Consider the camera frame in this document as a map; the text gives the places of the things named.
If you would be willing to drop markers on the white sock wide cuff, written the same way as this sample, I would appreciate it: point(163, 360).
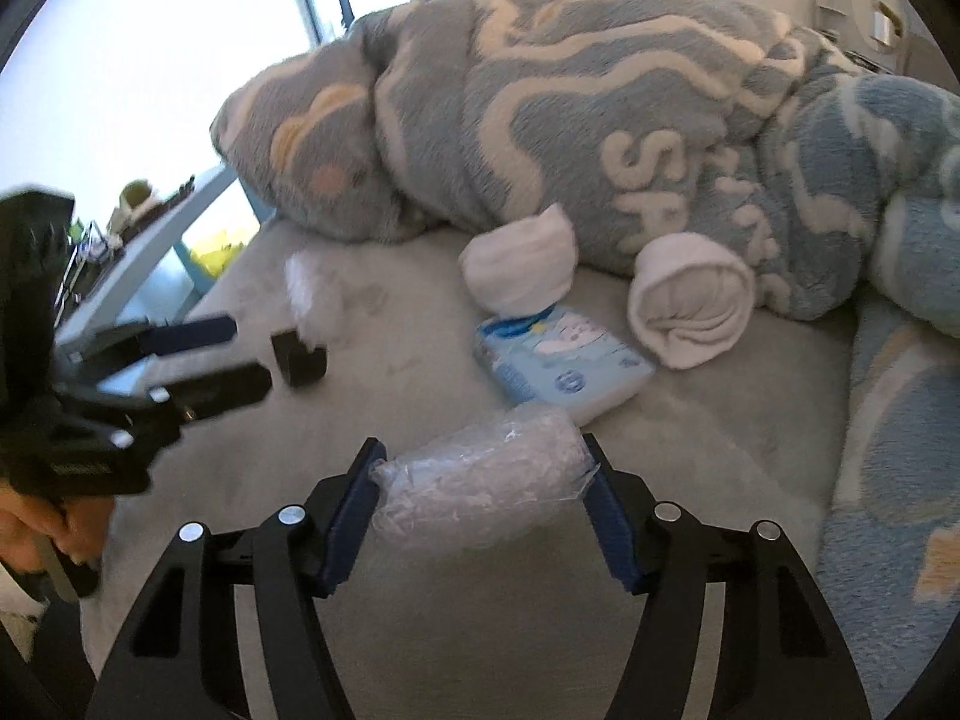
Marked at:
point(686, 307)

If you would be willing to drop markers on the fluffy blue cloud blanket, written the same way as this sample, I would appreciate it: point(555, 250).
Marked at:
point(540, 127)

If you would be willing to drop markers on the dark brown stick bundle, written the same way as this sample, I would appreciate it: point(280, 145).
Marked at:
point(176, 193)

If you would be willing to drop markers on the black tape roll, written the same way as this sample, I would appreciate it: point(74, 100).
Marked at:
point(300, 364)

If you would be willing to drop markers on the small clear plastic wrap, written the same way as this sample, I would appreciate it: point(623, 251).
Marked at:
point(307, 292)

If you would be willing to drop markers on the blue tissue pack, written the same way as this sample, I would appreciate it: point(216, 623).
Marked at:
point(555, 364)

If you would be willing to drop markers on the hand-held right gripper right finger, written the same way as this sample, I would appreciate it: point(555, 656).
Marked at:
point(611, 521)

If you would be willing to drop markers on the blue star print fleece sheet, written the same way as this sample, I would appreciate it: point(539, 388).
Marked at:
point(900, 502)

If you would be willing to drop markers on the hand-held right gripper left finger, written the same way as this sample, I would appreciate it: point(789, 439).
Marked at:
point(352, 510)

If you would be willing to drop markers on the yellow plastic bag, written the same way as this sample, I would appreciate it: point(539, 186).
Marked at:
point(214, 255)

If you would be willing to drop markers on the person's left hand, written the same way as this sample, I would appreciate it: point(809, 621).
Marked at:
point(22, 532)

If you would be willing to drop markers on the white green fluffy slipper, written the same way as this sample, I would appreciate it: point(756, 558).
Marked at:
point(136, 196)

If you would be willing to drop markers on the white sock pointed tips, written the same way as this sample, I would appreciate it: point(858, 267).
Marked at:
point(517, 262)

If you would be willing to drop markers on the clear plastic bag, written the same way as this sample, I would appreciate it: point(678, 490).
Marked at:
point(480, 480)

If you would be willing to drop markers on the light blue table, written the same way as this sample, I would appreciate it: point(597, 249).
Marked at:
point(150, 251)

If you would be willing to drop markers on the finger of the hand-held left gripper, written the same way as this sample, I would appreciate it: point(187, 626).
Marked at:
point(217, 390)
point(187, 334)

